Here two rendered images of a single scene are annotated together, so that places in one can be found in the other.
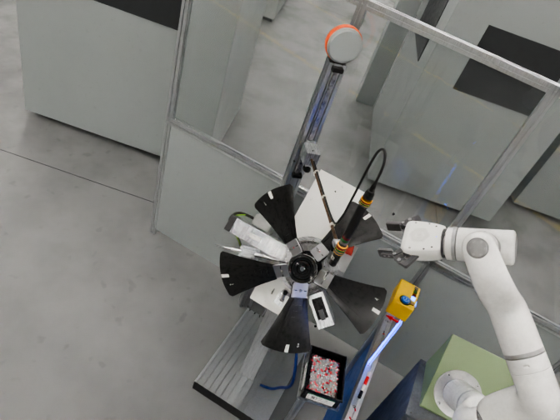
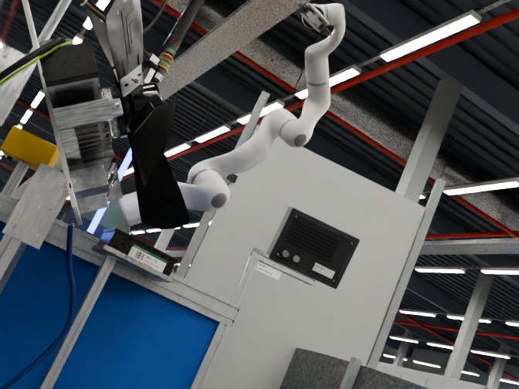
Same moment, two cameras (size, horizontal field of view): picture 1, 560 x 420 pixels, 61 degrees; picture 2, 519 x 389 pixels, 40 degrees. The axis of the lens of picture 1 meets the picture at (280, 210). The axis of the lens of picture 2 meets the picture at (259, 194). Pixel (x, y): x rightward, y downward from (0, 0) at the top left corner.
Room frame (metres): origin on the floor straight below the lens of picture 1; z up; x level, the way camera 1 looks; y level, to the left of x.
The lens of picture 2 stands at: (1.57, 1.73, 0.58)
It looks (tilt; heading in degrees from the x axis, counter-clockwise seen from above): 15 degrees up; 252
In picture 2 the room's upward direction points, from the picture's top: 24 degrees clockwise
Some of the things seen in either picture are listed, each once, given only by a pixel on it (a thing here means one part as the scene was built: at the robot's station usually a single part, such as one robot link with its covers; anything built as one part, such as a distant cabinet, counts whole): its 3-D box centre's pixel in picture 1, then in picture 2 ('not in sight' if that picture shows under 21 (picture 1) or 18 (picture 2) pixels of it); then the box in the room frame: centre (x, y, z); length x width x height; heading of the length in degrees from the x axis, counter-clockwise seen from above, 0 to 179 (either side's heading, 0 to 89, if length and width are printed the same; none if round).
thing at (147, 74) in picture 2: (335, 255); (153, 76); (1.38, -0.27, 1.32); 0.09 x 0.07 x 0.10; 22
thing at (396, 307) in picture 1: (402, 300); (30, 153); (1.58, -0.69, 1.02); 0.16 x 0.10 x 0.11; 167
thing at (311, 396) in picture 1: (323, 376); (135, 255); (1.16, -0.43, 0.85); 0.22 x 0.17 x 0.07; 3
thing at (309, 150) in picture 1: (309, 152); not in sight; (1.95, -0.04, 1.36); 0.10 x 0.07 x 0.08; 22
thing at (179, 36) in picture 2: (352, 225); (182, 28); (1.37, -0.27, 1.50); 0.03 x 0.03 x 0.21
